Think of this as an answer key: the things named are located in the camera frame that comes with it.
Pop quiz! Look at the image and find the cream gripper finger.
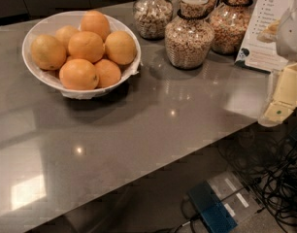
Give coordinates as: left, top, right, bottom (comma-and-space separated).
257, 19, 280, 43
258, 62, 297, 127

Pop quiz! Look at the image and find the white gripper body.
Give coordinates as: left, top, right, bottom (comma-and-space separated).
276, 0, 297, 62

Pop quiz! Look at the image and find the orange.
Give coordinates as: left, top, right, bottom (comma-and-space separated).
105, 31, 137, 65
30, 34, 67, 71
94, 59, 121, 88
59, 59, 99, 90
55, 25, 79, 54
81, 11, 111, 41
68, 31, 105, 63

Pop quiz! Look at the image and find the white bowl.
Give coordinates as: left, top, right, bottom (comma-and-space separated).
21, 11, 142, 93

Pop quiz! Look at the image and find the allergens information sign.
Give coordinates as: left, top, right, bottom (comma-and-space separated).
235, 0, 294, 73

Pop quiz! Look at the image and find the right glass cereal jar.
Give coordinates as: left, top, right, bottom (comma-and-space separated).
209, 0, 253, 54

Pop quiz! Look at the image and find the glass cereal jar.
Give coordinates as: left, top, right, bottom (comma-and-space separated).
209, 0, 253, 54
165, 0, 215, 70
133, 0, 173, 40

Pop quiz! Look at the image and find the middle glass cereal jar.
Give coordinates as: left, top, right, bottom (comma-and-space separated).
165, 0, 215, 70

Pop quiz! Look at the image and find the grey device on floor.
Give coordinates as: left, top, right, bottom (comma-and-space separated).
208, 171, 261, 224

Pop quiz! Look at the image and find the left glass cereal jar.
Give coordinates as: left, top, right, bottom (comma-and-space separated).
133, 0, 173, 40

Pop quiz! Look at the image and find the blue box on floor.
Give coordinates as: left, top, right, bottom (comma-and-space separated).
187, 182, 237, 233

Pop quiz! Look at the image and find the black cable tangle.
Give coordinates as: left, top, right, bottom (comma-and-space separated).
217, 119, 297, 233

